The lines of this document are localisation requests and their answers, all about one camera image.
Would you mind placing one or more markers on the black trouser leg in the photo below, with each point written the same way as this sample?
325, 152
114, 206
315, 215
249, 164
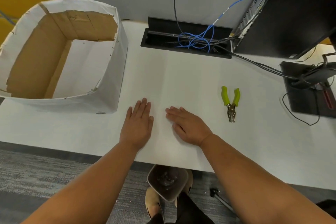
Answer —
189, 212

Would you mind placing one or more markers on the black monitor arm base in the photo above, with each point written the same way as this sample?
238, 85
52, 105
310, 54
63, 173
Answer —
307, 87

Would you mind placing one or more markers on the black chair part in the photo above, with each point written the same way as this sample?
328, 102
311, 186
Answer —
326, 206

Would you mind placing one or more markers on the person's left hand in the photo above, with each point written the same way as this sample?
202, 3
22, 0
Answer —
136, 129

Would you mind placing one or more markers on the person's left thumb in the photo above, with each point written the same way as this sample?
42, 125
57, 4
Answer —
151, 124

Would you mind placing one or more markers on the person's right hand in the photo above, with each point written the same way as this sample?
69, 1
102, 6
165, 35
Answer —
190, 128

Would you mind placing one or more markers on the person's left middle finger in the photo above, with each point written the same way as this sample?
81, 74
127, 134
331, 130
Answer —
143, 107

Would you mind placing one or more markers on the person's left little finger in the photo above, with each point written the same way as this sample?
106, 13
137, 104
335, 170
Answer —
129, 114

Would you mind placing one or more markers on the person's right middle finger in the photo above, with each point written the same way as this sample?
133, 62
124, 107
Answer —
175, 114

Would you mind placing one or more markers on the beige shoe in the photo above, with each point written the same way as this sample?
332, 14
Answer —
152, 201
189, 179

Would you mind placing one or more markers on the white paper-covered cardboard box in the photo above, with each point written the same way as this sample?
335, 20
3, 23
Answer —
65, 55

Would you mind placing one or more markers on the person's right thumb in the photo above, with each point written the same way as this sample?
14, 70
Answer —
176, 129

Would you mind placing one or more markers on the person's right little finger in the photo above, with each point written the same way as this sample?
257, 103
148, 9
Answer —
187, 110

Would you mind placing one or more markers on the black computer tower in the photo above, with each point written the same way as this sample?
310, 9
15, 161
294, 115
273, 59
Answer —
291, 13

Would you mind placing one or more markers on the grey waste bin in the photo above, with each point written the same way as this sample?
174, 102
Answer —
168, 181

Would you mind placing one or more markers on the person's right forearm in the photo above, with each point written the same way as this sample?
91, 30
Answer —
257, 184

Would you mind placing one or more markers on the person's left forearm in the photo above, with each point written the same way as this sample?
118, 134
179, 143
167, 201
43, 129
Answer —
86, 187

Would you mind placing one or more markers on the black chair leg with caster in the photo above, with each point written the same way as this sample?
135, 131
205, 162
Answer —
219, 197

